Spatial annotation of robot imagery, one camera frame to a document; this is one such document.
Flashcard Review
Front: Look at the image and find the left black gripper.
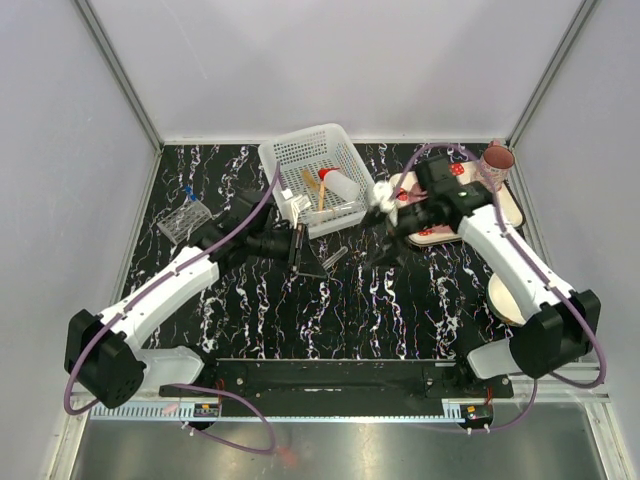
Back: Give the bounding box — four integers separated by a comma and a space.
248, 222, 327, 278

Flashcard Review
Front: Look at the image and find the blue cap test tube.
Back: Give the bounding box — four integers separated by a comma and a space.
322, 246, 348, 270
185, 187, 197, 201

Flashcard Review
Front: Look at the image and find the bundle of plastic pipettes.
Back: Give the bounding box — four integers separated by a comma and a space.
307, 201, 360, 225

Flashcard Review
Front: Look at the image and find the wash bottle red cap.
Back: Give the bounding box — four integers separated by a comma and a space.
318, 168, 360, 202

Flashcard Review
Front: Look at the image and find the clear test tube rack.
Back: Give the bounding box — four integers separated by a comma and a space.
157, 200, 212, 245

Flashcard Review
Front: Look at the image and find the wooden test tube clamp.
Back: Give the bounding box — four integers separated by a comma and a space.
318, 180, 326, 212

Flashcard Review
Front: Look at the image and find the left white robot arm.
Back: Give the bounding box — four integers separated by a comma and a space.
64, 192, 326, 413

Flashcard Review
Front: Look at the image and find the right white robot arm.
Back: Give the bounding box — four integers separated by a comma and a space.
371, 155, 607, 397

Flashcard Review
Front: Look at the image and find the strawberry pattern tray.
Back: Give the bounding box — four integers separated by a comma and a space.
396, 161, 525, 248

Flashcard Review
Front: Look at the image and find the pink patterned mug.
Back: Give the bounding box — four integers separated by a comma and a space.
476, 140, 516, 191

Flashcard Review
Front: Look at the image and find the white plastic perforated basket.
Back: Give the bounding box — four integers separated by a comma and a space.
258, 123, 374, 239

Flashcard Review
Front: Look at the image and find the white bowl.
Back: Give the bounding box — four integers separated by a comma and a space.
487, 274, 525, 327

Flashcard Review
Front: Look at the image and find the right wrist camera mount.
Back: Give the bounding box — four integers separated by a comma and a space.
367, 181, 398, 226

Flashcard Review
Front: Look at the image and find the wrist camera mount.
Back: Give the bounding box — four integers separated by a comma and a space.
280, 189, 311, 227
367, 181, 398, 226

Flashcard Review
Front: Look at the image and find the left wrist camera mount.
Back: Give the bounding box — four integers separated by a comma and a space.
280, 189, 311, 227

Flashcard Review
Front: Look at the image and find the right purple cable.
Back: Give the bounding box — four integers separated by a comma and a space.
394, 143, 609, 434

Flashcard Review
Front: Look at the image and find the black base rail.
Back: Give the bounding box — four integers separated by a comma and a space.
159, 357, 514, 419

